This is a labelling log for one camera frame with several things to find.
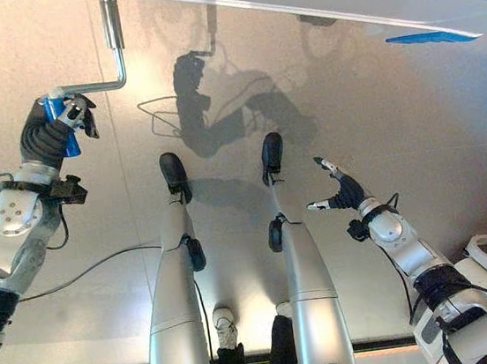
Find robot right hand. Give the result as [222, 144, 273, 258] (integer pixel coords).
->
[299, 151, 369, 219]

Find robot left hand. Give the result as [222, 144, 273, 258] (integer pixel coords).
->
[13, 89, 105, 175]

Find silver crank with blue grip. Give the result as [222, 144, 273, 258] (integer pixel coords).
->
[25, 0, 139, 162]

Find blue plastic bed tab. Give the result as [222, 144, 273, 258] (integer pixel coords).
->
[384, 26, 479, 54]

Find dark robot right foot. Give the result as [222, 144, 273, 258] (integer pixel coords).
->
[257, 130, 289, 189]

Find dark robot foot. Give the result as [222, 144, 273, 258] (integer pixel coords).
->
[257, 130, 289, 189]
[157, 149, 194, 207]

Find silver robot right leg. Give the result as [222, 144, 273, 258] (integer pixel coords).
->
[260, 173, 357, 364]

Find silver robot leg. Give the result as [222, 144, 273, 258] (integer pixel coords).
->
[260, 173, 357, 364]
[126, 191, 221, 364]

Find dark robot left foot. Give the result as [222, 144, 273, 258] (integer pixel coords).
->
[157, 149, 194, 207]

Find person's right leg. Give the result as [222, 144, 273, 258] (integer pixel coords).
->
[258, 300, 301, 364]

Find silver robot left leg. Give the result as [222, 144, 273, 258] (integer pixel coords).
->
[126, 191, 221, 364]

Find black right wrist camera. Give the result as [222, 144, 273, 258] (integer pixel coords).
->
[345, 217, 372, 243]

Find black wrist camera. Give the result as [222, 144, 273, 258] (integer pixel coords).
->
[345, 217, 372, 243]
[44, 172, 91, 211]

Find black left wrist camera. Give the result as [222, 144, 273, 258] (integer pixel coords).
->
[44, 172, 91, 211]

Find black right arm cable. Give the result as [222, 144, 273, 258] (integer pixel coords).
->
[371, 181, 487, 364]

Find black cable on floor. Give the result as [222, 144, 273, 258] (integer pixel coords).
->
[14, 242, 168, 303]

